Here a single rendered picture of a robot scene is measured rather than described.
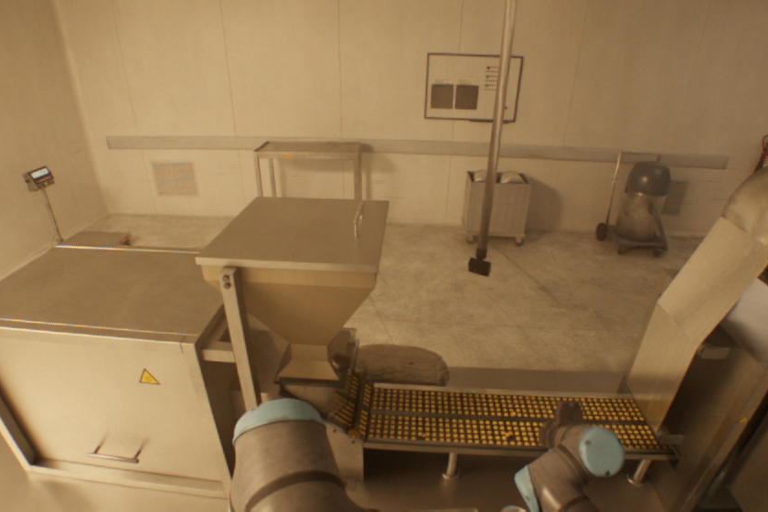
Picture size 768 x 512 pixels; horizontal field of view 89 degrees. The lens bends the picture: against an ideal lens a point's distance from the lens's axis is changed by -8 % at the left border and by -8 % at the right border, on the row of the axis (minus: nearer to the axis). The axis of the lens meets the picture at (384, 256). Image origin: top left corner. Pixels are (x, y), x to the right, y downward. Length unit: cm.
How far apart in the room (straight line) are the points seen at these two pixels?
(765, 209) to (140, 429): 155
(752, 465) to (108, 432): 156
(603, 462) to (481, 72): 403
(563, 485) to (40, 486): 137
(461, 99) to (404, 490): 388
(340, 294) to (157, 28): 463
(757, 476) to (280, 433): 104
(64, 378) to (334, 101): 387
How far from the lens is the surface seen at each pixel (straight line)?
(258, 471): 52
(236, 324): 89
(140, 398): 119
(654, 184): 470
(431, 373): 136
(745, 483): 130
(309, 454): 52
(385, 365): 137
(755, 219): 117
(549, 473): 94
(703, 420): 128
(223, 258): 85
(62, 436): 148
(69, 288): 130
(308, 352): 106
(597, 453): 95
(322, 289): 83
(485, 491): 133
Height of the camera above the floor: 189
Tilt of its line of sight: 27 degrees down
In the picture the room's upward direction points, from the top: 1 degrees clockwise
